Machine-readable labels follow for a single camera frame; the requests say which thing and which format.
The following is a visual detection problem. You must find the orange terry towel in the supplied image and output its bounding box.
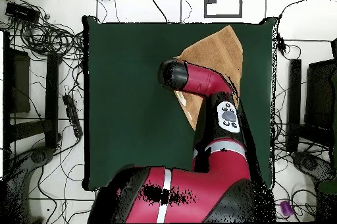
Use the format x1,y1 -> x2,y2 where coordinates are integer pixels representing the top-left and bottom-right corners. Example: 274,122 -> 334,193
173,24 -> 244,131

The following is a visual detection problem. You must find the black flat box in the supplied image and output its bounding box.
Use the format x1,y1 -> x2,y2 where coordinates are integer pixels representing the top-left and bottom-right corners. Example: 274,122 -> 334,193
5,2 -> 41,24

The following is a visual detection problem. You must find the dark green table cloth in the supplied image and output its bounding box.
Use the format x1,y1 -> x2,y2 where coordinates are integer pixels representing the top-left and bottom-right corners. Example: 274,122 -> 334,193
81,14 -> 277,192

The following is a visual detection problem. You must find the black power strip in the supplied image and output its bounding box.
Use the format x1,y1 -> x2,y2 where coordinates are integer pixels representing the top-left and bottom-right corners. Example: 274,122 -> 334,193
62,94 -> 84,139

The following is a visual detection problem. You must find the grey curved stand base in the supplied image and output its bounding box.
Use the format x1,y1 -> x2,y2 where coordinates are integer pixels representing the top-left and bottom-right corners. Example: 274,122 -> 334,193
290,151 -> 336,182
6,146 -> 57,223

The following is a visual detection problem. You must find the small purple cylinder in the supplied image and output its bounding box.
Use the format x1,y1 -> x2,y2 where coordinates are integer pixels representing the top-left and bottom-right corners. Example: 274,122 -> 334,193
279,200 -> 294,216

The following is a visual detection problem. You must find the long black cable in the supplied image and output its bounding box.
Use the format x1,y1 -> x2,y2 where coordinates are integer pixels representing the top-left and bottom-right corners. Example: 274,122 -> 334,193
142,0 -> 169,24

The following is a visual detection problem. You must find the grey square floor frame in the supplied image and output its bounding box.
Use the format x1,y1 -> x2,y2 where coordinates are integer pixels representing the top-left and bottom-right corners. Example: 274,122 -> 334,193
203,0 -> 244,18

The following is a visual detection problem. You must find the black metal frame stand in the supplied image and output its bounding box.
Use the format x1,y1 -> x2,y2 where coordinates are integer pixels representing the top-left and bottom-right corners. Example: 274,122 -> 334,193
2,31 -> 63,156
285,38 -> 337,156

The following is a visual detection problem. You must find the black cable connector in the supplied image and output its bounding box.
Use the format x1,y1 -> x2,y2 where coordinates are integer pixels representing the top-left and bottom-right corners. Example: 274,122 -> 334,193
276,35 -> 288,54

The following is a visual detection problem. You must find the coiled black cable bundle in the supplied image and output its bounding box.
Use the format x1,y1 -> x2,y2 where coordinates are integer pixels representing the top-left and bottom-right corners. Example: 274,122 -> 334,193
15,16 -> 85,60

